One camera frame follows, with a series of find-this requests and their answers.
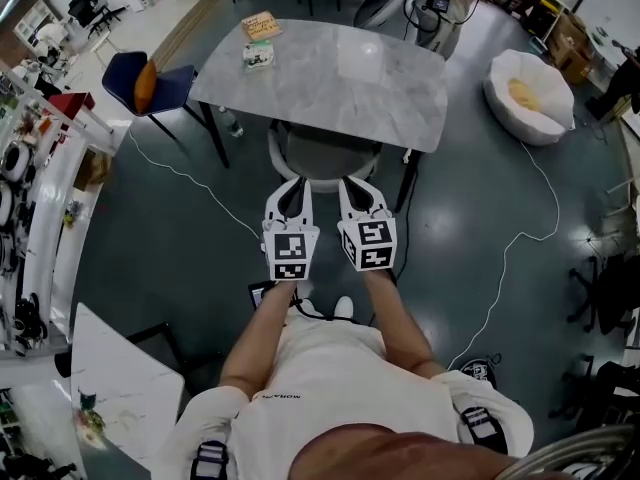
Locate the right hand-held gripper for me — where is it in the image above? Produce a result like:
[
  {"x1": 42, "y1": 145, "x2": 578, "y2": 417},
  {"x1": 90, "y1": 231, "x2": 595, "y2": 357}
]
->
[{"x1": 336, "y1": 176, "x2": 399, "y2": 273}]

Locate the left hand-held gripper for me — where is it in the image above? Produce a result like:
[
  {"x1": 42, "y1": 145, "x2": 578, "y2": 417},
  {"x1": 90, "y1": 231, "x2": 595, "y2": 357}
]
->
[{"x1": 260, "y1": 176, "x2": 322, "y2": 282}]

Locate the grey round chair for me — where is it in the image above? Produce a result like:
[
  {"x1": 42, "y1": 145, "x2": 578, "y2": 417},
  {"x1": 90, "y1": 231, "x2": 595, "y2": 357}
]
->
[{"x1": 266, "y1": 119, "x2": 384, "y2": 194}]

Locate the person's right forearm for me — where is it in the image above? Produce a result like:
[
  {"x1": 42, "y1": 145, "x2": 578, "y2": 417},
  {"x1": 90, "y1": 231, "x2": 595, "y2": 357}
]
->
[{"x1": 361, "y1": 267, "x2": 447, "y2": 380}]

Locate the person's left forearm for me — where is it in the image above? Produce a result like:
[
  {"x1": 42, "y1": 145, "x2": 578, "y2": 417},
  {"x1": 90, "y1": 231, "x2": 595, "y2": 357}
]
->
[{"x1": 218, "y1": 279, "x2": 297, "y2": 400}]

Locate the grey oval tub chair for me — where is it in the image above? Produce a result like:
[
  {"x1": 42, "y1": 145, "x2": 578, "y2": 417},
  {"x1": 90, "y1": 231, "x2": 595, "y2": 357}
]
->
[{"x1": 352, "y1": 0, "x2": 407, "y2": 30}]

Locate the black office chair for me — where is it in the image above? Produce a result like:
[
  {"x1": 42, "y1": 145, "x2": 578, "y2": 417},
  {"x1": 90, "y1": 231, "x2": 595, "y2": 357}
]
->
[
  {"x1": 566, "y1": 251, "x2": 640, "y2": 340},
  {"x1": 547, "y1": 353, "x2": 640, "y2": 422},
  {"x1": 66, "y1": 0, "x2": 124, "y2": 40}
]

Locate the clear water bottle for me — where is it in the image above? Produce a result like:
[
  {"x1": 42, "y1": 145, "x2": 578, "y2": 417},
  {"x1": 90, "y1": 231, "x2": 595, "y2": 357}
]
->
[{"x1": 217, "y1": 105, "x2": 245, "y2": 139}]

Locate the grey marble table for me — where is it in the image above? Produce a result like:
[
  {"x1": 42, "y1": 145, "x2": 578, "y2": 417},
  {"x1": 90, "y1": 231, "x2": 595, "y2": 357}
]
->
[{"x1": 188, "y1": 18, "x2": 450, "y2": 214}]

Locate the green and white book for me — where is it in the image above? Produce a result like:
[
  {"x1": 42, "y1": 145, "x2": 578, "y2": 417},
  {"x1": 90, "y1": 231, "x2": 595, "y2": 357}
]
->
[{"x1": 242, "y1": 39, "x2": 277, "y2": 74}]

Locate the orange book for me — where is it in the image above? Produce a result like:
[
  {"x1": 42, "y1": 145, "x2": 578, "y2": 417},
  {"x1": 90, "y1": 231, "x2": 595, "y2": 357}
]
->
[{"x1": 240, "y1": 10, "x2": 284, "y2": 43}]

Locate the person's white shirt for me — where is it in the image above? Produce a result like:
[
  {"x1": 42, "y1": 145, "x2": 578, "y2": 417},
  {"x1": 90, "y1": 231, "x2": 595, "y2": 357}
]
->
[{"x1": 158, "y1": 312, "x2": 536, "y2": 480}]

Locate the orange cushion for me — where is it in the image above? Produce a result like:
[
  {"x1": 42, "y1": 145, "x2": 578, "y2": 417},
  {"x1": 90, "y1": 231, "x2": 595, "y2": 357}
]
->
[{"x1": 133, "y1": 59, "x2": 159, "y2": 115}]

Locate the yellow cushion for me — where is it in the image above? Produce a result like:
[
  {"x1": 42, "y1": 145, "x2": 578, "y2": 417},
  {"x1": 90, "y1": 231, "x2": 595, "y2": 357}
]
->
[{"x1": 506, "y1": 77, "x2": 544, "y2": 112}]

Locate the white beanbag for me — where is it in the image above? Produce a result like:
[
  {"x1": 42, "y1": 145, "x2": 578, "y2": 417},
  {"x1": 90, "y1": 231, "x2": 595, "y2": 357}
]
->
[{"x1": 482, "y1": 48, "x2": 577, "y2": 147}]

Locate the black round floor disc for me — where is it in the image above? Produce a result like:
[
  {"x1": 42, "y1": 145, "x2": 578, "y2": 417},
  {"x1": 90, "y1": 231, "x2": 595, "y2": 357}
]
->
[{"x1": 458, "y1": 356, "x2": 502, "y2": 385}]

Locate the red box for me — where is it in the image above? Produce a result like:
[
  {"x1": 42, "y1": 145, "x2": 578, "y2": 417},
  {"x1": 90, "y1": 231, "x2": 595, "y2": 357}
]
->
[{"x1": 47, "y1": 91, "x2": 97, "y2": 120}]

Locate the white marble side table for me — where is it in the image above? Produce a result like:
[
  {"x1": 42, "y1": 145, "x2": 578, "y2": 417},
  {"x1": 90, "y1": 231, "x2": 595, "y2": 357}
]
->
[{"x1": 69, "y1": 302, "x2": 187, "y2": 472}]

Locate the white curved shelf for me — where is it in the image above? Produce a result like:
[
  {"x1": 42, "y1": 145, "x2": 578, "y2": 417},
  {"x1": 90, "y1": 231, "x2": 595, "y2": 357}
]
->
[{"x1": 0, "y1": 60, "x2": 132, "y2": 364}]

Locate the cardboard box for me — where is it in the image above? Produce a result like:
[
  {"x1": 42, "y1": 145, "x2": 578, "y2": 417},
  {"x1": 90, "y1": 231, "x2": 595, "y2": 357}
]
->
[{"x1": 546, "y1": 13, "x2": 597, "y2": 86}]

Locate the black floor cable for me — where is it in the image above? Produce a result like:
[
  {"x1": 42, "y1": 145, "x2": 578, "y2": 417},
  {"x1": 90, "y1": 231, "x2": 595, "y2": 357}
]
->
[{"x1": 388, "y1": 187, "x2": 419, "y2": 287}]

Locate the white floor cable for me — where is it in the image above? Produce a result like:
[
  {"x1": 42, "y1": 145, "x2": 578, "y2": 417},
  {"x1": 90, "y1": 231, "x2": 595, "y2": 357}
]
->
[
  {"x1": 446, "y1": 139, "x2": 562, "y2": 371},
  {"x1": 126, "y1": 126, "x2": 262, "y2": 240}
]

